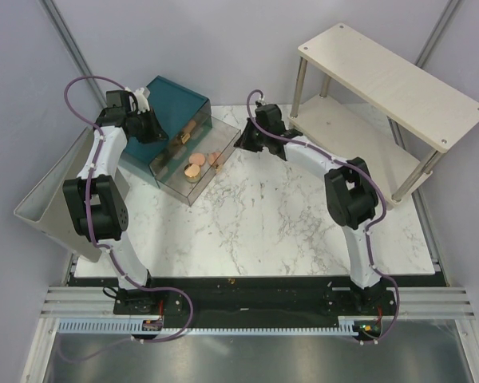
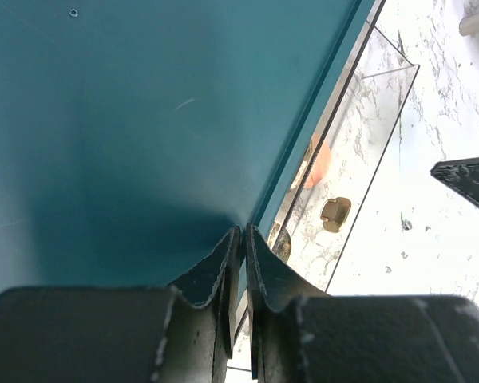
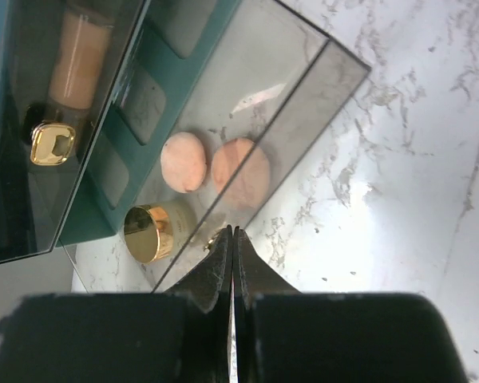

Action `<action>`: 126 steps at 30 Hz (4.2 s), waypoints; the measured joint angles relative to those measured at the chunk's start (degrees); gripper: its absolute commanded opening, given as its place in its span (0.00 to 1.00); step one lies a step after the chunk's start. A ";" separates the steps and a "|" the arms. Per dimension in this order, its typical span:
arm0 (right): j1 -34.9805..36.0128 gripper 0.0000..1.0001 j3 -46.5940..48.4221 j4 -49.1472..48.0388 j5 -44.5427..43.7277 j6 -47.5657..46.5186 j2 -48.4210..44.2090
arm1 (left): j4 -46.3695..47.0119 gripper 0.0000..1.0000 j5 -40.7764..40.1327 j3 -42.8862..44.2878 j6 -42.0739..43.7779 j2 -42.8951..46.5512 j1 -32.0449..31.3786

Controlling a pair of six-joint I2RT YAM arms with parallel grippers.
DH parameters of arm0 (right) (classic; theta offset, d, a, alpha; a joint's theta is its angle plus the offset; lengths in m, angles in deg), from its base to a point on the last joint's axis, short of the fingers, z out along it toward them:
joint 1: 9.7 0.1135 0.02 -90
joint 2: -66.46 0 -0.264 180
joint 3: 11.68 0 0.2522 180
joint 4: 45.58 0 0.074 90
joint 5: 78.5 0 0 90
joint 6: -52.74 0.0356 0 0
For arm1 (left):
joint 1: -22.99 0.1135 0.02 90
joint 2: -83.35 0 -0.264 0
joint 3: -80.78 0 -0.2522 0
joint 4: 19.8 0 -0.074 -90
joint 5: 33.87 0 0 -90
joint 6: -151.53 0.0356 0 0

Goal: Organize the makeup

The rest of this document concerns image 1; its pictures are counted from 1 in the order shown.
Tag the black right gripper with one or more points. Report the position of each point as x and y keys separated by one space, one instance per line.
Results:
x=243 y=141

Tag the peach makeup sponge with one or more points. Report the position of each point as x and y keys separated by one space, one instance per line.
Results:
x=197 y=158
x=215 y=159

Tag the gold round jar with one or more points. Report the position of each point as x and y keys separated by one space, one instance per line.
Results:
x=192 y=173

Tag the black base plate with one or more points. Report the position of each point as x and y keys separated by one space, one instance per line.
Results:
x=330 y=296

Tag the foundation bottle grey cap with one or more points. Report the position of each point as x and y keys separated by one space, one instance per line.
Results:
x=186 y=132

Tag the light blue cable duct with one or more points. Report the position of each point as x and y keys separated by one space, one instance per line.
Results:
x=146 y=327

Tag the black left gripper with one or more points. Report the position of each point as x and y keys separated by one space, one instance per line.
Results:
x=157 y=133

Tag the white two-tier shelf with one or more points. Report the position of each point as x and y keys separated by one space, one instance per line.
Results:
x=433 y=111

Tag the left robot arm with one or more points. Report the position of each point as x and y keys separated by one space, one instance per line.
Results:
x=97 y=210

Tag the teal drawer organizer box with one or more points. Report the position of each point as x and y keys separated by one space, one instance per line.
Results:
x=173 y=105

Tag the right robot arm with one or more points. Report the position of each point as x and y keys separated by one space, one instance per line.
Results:
x=351 y=197

